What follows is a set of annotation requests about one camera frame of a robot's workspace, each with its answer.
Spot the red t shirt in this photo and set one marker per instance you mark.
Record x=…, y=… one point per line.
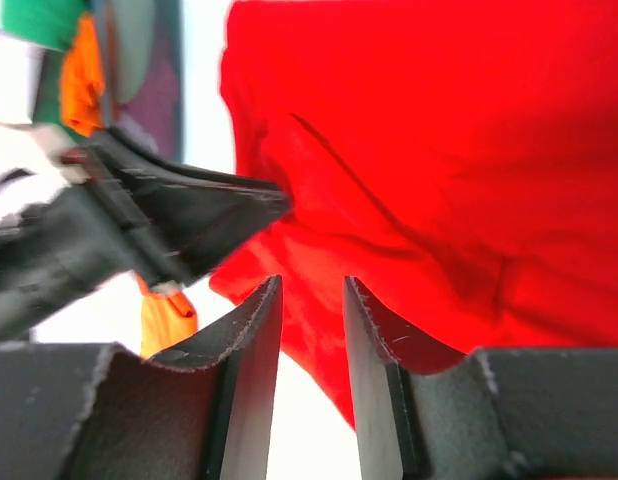
x=458, y=157

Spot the folded orange t shirt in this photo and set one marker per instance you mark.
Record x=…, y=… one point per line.
x=165, y=320

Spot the blue plastic basket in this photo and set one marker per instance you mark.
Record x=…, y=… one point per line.
x=141, y=51

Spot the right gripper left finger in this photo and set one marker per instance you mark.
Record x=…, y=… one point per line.
x=199, y=410

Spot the orange garment in basket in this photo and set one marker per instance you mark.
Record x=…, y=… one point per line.
x=82, y=82

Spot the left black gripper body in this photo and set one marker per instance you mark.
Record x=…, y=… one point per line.
x=58, y=253

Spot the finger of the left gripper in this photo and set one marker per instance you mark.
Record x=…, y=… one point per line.
x=186, y=230
x=128, y=157

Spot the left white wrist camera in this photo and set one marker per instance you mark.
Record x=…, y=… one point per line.
x=31, y=138

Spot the green garment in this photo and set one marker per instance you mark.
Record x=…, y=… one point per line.
x=51, y=24

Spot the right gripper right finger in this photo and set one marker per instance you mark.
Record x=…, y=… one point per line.
x=424, y=410

